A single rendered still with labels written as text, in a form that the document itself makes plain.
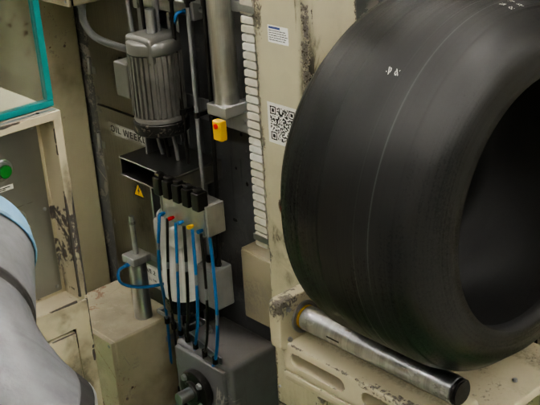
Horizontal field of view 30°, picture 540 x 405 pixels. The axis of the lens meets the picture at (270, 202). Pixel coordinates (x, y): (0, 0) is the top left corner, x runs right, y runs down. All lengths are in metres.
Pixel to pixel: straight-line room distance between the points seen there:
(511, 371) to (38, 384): 1.26
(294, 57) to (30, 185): 0.53
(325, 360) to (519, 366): 0.35
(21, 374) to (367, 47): 0.91
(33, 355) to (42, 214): 1.21
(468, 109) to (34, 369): 0.82
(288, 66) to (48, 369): 1.10
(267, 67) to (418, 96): 0.45
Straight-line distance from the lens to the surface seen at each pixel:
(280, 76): 1.72
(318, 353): 1.75
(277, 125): 1.76
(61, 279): 1.95
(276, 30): 1.70
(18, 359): 0.66
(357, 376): 1.69
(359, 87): 1.41
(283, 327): 1.76
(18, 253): 0.76
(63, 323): 1.92
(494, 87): 1.38
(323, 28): 1.68
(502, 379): 1.80
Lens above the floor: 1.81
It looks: 24 degrees down
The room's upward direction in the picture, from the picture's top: 4 degrees counter-clockwise
